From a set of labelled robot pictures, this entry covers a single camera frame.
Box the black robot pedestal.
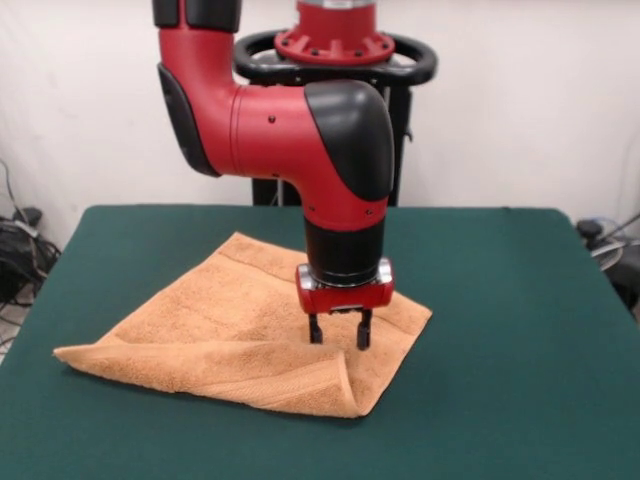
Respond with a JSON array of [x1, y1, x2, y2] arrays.
[[232, 30, 439, 207]]

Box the orange terry towel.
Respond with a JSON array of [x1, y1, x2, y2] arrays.
[[53, 231, 433, 417]]

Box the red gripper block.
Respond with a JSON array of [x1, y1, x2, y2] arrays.
[[295, 258, 396, 352]]

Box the dark green table cloth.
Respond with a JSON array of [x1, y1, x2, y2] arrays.
[[0, 203, 640, 480]]

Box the black cable tangle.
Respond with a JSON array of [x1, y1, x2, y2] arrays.
[[0, 159, 64, 351]]

